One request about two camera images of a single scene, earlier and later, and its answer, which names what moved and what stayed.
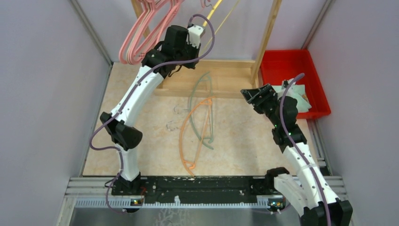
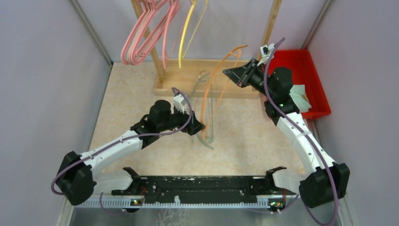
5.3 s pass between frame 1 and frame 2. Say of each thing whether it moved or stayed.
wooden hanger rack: stayed
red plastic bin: stayed
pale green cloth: stayed
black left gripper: moved
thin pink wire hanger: moved
